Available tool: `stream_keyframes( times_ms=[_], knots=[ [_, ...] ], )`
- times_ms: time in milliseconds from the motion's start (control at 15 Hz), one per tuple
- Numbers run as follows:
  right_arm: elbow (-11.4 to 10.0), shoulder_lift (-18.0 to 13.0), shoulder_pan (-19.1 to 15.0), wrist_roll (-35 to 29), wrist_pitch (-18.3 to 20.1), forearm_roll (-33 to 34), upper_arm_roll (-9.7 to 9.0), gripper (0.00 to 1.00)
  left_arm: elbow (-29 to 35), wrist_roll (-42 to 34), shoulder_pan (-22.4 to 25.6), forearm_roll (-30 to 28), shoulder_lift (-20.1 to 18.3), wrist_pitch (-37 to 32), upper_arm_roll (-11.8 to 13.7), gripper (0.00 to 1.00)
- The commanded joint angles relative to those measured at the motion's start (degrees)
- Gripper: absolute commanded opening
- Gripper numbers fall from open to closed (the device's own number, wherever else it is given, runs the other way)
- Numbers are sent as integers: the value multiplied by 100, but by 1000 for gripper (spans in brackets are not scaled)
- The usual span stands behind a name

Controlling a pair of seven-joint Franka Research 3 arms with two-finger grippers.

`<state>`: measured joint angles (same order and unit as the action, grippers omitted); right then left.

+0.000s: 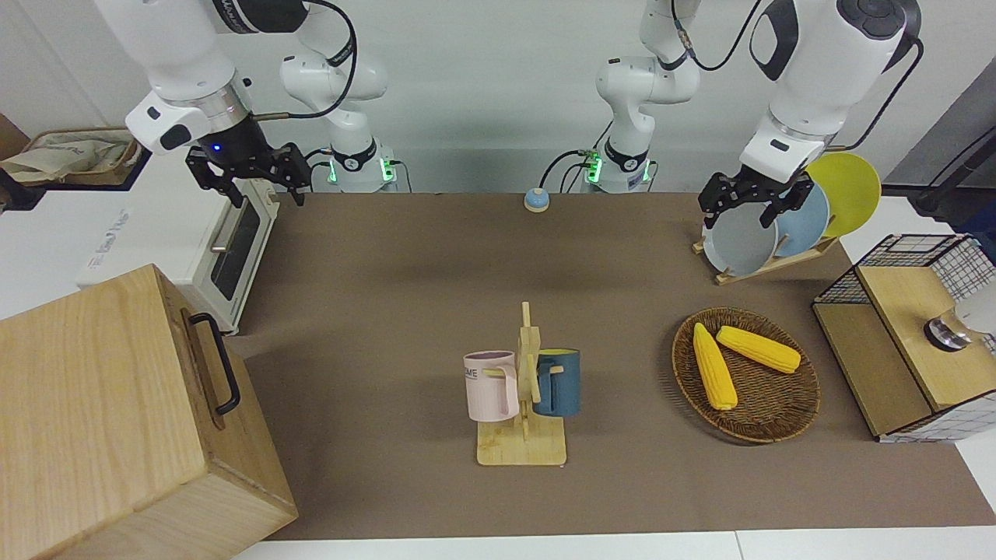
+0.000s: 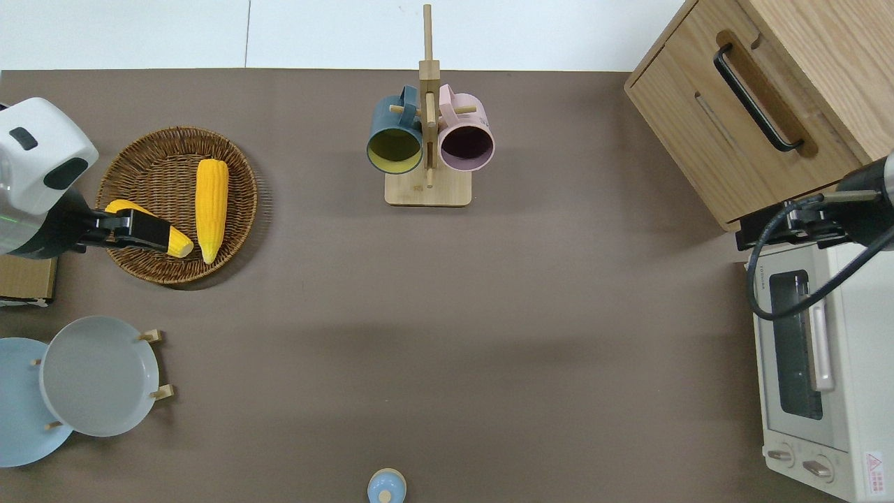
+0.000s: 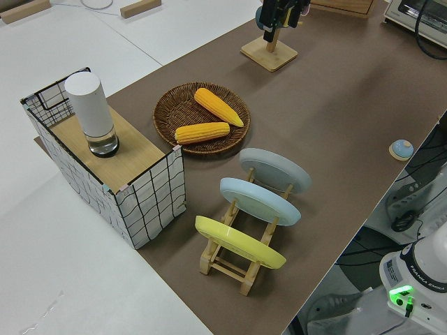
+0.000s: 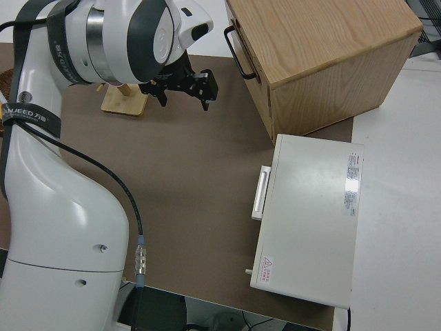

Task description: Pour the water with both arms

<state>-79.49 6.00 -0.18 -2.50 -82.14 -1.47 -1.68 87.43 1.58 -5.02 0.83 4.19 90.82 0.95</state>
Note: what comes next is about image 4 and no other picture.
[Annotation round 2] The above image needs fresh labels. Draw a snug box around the wooden cabinet box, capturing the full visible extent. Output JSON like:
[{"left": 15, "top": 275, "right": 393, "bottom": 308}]
[{"left": 225, "top": 0, "right": 424, "bottom": 139}]

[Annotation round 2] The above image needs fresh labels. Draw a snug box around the white toaster oven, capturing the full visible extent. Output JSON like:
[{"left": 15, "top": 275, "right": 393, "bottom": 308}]
[{"left": 245, "top": 133, "right": 365, "bottom": 309}]

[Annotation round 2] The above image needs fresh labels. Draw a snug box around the black cabinet handle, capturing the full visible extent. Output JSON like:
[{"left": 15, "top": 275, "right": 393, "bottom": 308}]
[{"left": 223, "top": 26, "right": 258, "bottom": 80}]

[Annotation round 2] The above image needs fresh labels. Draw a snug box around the wooden mug tree stand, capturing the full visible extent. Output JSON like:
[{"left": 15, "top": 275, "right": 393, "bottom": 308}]
[{"left": 96, "top": 81, "right": 150, "bottom": 117}]

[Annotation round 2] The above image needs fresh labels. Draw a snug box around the white oven door handle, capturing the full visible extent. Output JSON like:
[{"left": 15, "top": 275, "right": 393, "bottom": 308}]
[{"left": 250, "top": 165, "right": 273, "bottom": 221}]

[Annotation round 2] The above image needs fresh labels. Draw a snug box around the black mesh equipment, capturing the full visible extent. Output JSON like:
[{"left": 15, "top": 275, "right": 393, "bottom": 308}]
[{"left": 408, "top": 0, "right": 441, "bottom": 61}]

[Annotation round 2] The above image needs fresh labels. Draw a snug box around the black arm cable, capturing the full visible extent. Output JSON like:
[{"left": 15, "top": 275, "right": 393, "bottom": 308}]
[{"left": 0, "top": 19, "right": 148, "bottom": 331}]

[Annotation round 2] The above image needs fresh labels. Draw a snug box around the brown table mat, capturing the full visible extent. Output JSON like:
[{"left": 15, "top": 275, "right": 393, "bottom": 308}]
[{"left": 0, "top": 43, "right": 356, "bottom": 331}]

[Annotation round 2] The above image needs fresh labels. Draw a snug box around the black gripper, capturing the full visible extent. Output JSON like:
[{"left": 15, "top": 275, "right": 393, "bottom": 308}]
[{"left": 139, "top": 57, "right": 220, "bottom": 112}]

